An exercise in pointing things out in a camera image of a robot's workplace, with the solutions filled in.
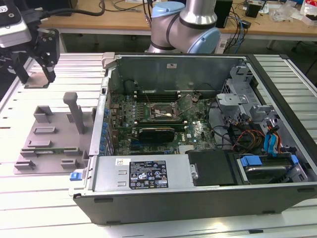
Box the blue flat wire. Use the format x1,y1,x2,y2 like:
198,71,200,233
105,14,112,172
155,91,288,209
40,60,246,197
263,125,280,157

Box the green motherboard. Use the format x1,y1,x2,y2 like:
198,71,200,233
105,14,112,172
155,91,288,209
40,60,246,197
108,91,218,157

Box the metal socket cover frame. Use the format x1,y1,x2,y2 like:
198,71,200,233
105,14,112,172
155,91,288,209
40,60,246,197
174,95,194,117

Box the tall black box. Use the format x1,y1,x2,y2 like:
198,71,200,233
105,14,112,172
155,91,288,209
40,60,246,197
214,0,234,29

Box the black RAM slot bank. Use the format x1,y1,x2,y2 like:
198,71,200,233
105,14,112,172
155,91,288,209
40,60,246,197
133,90,182,103
134,118,187,131

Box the grey desk cable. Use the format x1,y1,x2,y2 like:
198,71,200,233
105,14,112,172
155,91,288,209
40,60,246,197
99,0,149,13

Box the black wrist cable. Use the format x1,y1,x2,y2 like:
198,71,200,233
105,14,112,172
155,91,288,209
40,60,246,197
21,6,106,24

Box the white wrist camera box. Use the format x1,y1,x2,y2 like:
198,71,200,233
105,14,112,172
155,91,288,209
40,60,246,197
0,0,33,48

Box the green RAM stick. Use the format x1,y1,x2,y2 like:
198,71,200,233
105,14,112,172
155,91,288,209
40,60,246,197
22,148,78,155

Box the grey parts rack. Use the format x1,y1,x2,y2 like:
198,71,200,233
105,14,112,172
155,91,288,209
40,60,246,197
12,92,97,176

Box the silver power supply unit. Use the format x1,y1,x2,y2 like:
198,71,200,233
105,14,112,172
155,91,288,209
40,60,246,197
93,155,195,193

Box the white labelled box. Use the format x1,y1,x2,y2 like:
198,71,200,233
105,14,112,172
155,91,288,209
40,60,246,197
217,38,229,54

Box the black open PC case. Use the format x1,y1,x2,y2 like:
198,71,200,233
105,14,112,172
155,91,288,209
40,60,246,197
68,51,317,226

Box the wooden desk white frame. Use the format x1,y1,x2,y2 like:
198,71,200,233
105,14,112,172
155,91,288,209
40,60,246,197
37,0,317,53

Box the silver metal drive cage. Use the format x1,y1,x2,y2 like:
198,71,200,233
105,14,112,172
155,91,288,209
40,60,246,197
214,64,282,132

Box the clear plastic bags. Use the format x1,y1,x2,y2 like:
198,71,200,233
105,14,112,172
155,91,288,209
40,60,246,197
269,3,304,22

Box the red white package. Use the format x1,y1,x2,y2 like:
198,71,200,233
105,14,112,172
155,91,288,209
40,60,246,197
299,0,317,25

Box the CPU socket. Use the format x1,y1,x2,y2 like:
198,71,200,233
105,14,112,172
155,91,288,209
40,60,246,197
147,101,178,121

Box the coloured power wire bundle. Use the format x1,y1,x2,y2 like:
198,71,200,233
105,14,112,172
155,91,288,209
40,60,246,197
229,123,267,152

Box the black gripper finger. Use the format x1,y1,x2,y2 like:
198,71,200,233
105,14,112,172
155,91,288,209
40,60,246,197
0,52,30,84
36,28,60,83

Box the hard disk in blue carrier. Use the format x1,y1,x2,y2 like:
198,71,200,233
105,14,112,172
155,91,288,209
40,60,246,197
237,154,298,185

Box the black plastic shroud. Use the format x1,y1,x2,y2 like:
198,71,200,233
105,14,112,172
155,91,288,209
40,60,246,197
187,150,236,187

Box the black graphics card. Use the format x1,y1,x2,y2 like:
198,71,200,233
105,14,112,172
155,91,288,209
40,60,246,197
138,126,175,143

